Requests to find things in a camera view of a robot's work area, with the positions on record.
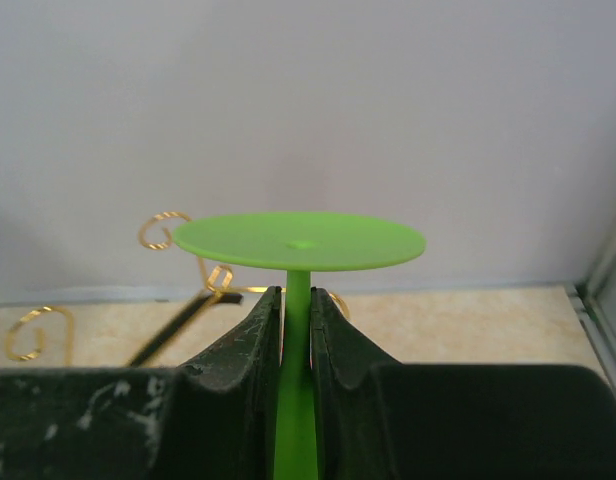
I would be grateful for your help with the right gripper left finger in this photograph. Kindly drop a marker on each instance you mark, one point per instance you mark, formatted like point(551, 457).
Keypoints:
point(212, 417)

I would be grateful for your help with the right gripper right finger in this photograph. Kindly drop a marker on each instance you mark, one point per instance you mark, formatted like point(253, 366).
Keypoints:
point(378, 418)

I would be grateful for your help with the gold wine glass rack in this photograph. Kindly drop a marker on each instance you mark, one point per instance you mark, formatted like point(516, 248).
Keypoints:
point(93, 302)

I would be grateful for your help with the green wine glass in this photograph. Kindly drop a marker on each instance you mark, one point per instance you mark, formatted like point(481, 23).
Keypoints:
point(299, 244)

